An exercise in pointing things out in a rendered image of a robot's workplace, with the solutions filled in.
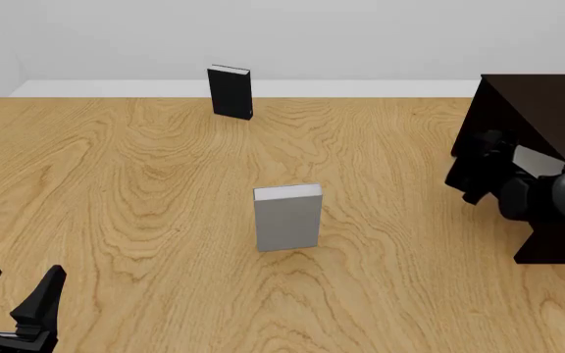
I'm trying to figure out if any small flat plate on stalk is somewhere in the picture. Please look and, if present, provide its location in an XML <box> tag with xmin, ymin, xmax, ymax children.
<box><xmin>511</xmin><ymin>144</ymin><xmax>565</xmax><ymax>180</ymax></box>

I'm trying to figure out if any dark wooden cabinet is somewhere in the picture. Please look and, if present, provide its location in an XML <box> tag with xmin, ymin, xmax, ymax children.
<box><xmin>443</xmin><ymin>73</ymin><xmax>565</xmax><ymax>266</ymax></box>

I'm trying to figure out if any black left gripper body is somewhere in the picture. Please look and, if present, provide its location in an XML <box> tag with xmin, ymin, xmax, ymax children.
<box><xmin>0</xmin><ymin>328</ymin><xmax>61</xmax><ymax>353</ymax></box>

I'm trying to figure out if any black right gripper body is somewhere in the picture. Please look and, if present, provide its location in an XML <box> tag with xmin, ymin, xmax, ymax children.
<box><xmin>460</xmin><ymin>127</ymin><xmax>517</xmax><ymax>206</ymax></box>

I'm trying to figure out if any grey book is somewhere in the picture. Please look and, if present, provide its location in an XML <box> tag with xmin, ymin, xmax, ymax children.
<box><xmin>252</xmin><ymin>182</ymin><xmax>324</xmax><ymax>254</ymax></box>

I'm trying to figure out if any black book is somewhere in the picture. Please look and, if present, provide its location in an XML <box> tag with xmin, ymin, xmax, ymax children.
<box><xmin>206</xmin><ymin>64</ymin><xmax>254</xmax><ymax>122</ymax></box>

